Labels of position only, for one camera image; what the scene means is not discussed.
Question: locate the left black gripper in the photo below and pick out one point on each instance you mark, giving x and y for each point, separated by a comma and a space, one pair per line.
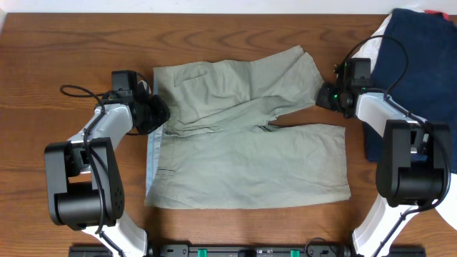
157, 114

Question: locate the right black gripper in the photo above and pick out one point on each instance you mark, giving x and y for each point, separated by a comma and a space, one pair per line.
325, 98

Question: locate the khaki shorts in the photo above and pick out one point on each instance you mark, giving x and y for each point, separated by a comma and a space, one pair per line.
221, 148

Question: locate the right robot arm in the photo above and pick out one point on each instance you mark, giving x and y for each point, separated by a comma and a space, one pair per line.
413, 174

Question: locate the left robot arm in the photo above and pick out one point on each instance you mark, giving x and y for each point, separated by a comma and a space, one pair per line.
84, 186

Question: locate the white garment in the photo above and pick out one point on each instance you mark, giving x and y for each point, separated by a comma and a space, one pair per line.
371, 48

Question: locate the navy blue garment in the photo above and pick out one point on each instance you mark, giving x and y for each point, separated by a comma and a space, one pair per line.
418, 52

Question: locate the red garment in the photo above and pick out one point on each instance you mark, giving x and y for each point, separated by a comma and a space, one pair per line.
438, 13

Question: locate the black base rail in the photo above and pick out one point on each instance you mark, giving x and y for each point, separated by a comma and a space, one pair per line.
311, 249

